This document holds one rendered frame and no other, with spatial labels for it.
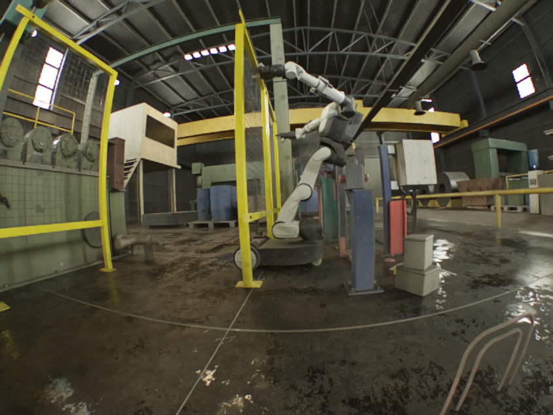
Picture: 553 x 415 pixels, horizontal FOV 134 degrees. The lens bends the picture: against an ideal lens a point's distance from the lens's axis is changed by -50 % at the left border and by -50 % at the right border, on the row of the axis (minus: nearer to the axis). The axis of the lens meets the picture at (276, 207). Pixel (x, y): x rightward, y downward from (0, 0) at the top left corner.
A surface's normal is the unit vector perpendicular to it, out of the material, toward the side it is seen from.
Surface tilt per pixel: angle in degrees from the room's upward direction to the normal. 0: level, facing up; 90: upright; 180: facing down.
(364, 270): 90
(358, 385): 0
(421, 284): 90
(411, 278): 90
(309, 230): 90
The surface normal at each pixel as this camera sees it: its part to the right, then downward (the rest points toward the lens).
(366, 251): -0.10, 0.02
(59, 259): 0.99, -0.05
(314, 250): 0.17, 0.00
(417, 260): -0.82, 0.05
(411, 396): -0.05, -1.00
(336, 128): 0.06, 0.30
